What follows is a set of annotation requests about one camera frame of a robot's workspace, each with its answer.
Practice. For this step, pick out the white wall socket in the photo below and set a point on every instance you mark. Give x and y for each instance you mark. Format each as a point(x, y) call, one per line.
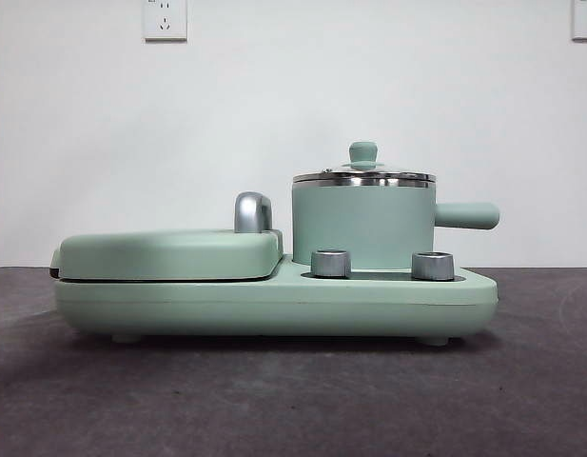
point(164, 19)
point(585, 19)

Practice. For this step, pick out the mint green grill lid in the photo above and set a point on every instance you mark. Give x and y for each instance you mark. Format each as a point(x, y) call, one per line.
point(164, 254)

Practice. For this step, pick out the silver control knob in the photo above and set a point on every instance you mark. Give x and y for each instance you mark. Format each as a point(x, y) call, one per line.
point(330, 263)
point(432, 266)

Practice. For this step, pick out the mint green breakfast machine base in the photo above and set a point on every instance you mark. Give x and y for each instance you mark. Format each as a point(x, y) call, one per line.
point(274, 304)

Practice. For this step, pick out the glass pot lid green knob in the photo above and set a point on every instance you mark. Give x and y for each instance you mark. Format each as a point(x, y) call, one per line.
point(363, 152)

